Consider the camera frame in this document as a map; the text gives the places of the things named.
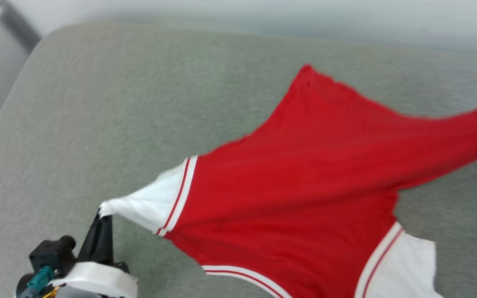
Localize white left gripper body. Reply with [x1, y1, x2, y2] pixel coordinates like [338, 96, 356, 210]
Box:
[50, 262, 138, 298]

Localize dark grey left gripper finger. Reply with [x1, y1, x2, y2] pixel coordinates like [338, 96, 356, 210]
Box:
[77, 210, 106, 263]
[103, 214, 115, 265]

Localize red shirt with white sleeves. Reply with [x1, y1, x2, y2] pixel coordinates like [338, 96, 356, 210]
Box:
[99, 64, 477, 298]

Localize dark grey bar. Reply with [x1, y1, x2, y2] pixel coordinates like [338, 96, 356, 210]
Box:
[0, 0, 43, 53]

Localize teal cable connector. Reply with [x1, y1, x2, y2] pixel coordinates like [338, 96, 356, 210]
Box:
[17, 265, 55, 298]

